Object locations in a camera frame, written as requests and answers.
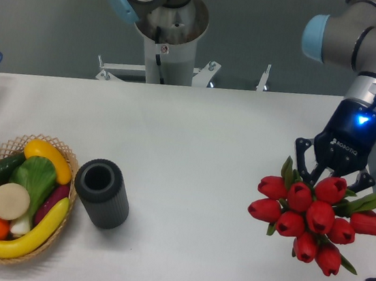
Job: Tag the dark grey ribbed vase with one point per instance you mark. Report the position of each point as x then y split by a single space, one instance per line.
100 186

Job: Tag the green bok choy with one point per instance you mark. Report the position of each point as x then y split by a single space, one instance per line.
38 176

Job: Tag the woven wicker basket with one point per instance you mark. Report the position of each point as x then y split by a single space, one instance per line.
15 146

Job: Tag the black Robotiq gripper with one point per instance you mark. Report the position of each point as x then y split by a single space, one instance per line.
343 146

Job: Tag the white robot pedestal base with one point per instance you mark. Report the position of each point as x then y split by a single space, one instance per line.
170 34

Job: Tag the yellow squash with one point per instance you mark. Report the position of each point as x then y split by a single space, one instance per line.
39 147

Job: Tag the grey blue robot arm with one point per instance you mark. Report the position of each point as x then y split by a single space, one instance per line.
348 40

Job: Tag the purple sweet potato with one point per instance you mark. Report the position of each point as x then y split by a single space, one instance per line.
57 194

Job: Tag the red tulip bouquet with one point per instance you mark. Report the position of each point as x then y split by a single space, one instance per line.
319 218

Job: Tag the yellow banana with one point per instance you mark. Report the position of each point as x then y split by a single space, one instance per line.
36 237

